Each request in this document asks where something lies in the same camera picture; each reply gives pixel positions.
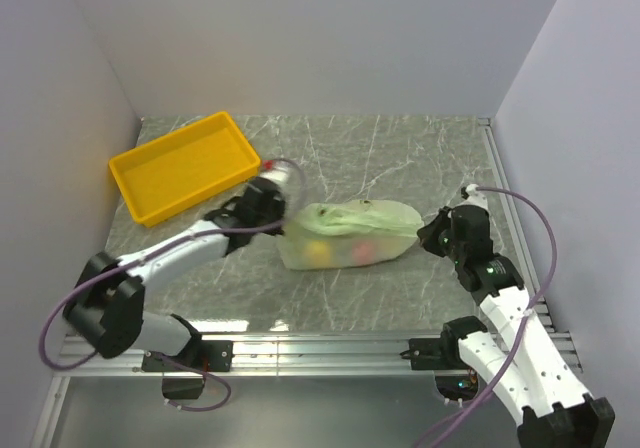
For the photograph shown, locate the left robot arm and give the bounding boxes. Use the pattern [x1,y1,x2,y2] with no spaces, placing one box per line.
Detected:
[62,170,288,370]

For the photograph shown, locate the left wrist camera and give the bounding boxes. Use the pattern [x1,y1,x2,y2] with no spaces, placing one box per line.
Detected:
[259,160,294,188]

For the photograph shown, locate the yellow plastic tray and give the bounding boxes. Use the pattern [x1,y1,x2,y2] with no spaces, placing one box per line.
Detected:
[108,112,262,228]

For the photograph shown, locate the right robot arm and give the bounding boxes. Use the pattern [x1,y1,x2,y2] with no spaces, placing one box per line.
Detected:
[418,203,615,447]

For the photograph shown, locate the green plastic bag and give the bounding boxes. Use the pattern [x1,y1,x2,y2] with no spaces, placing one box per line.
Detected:
[277,199,423,271]

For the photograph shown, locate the yellow toy fruit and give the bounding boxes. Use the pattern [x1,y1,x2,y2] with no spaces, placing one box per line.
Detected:
[304,240,332,268]

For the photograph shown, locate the aluminium side rail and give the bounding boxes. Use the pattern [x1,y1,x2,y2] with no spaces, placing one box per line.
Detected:
[477,118,557,297]

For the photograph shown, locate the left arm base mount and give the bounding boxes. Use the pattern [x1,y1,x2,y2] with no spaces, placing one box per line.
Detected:
[141,340,233,411]

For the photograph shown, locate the red toy fruit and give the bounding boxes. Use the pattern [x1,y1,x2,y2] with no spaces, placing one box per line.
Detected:
[351,241,377,266]

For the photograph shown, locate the aluminium front rail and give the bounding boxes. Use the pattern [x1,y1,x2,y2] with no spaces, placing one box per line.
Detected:
[59,332,583,377]

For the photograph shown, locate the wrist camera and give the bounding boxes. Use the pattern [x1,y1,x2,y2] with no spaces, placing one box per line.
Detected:
[460,184,489,212]
[259,160,294,188]

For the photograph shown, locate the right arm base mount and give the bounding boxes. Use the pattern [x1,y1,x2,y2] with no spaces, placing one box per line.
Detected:
[399,338,479,405]

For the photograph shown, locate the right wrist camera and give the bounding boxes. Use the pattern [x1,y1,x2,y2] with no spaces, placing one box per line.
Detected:
[460,184,489,212]

